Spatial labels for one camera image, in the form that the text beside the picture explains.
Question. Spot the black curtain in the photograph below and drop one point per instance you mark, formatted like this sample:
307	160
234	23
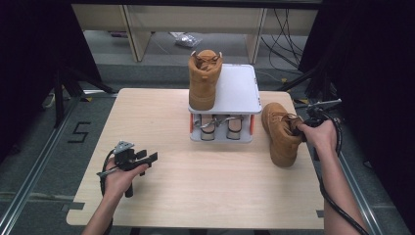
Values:
375	65
32	65

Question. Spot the grey tape strip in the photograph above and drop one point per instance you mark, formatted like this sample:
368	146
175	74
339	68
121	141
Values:
320	214
73	206

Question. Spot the clear plastic bag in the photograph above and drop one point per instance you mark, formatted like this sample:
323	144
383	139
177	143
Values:
188	40

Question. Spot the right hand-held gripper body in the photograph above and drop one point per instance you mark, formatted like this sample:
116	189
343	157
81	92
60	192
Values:
314	116

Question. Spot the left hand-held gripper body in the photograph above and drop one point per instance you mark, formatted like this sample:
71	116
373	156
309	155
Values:
125	158

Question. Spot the person's right hand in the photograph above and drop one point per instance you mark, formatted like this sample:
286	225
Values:
321	137

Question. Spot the black metal stand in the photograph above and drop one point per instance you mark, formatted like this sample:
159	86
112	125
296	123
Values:
58	98
326	88

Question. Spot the aluminium floor rail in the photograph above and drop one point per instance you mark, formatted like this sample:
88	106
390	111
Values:
355	182
40	163

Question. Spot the tan suede boot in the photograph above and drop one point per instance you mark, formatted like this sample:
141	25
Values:
204	84
280	143

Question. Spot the person's left hand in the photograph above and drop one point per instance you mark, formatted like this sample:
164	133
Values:
119	181

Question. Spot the beige wooden shelf unit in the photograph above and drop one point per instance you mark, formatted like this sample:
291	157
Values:
163	19

